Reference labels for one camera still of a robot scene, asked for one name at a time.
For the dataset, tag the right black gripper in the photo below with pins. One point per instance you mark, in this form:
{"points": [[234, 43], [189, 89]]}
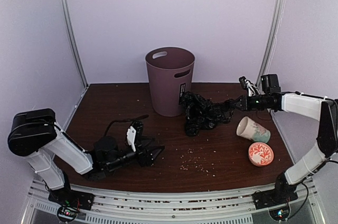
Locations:
{"points": [[243, 99]]}

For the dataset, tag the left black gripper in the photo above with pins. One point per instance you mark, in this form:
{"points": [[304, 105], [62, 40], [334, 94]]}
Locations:
{"points": [[147, 158]]}

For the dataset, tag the floral ceramic mug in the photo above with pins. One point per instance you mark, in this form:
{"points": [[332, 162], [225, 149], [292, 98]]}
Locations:
{"points": [[253, 131]]}

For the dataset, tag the black plastic trash bag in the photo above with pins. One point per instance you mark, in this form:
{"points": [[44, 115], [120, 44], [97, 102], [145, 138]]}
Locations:
{"points": [[203, 114]]}

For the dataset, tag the mauve plastic trash bin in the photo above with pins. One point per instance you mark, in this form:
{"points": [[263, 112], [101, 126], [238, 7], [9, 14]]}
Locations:
{"points": [[170, 72]]}

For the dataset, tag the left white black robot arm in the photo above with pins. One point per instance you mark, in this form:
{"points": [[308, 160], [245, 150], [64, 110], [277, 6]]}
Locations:
{"points": [[36, 136]]}

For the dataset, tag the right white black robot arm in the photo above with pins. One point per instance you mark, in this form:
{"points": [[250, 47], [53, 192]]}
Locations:
{"points": [[313, 119]]}

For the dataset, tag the orange patterned ceramic bowl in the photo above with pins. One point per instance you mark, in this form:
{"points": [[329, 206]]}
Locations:
{"points": [[260, 154]]}

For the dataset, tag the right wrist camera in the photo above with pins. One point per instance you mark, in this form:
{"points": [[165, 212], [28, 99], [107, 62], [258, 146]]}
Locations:
{"points": [[249, 87]]}

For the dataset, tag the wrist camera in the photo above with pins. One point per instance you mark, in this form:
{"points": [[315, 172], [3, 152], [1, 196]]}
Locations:
{"points": [[249, 87], [134, 134]]}

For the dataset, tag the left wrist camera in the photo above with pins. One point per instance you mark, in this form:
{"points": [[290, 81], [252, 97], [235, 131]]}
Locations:
{"points": [[134, 134]]}

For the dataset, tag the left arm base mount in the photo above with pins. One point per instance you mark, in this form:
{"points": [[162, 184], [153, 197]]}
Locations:
{"points": [[71, 202]]}

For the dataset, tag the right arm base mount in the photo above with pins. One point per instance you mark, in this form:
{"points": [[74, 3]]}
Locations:
{"points": [[278, 209]]}

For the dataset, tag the aluminium front rail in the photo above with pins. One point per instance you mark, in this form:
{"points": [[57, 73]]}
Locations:
{"points": [[228, 206]]}

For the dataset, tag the right aluminium frame post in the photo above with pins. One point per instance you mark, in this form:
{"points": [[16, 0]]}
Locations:
{"points": [[272, 38]]}

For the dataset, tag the aluminium frame post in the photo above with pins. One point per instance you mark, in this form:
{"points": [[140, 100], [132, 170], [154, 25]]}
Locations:
{"points": [[73, 44], [272, 38]]}

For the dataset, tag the left aluminium frame post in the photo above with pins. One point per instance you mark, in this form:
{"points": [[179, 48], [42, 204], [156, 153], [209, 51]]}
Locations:
{"points": [[73, 44]]}

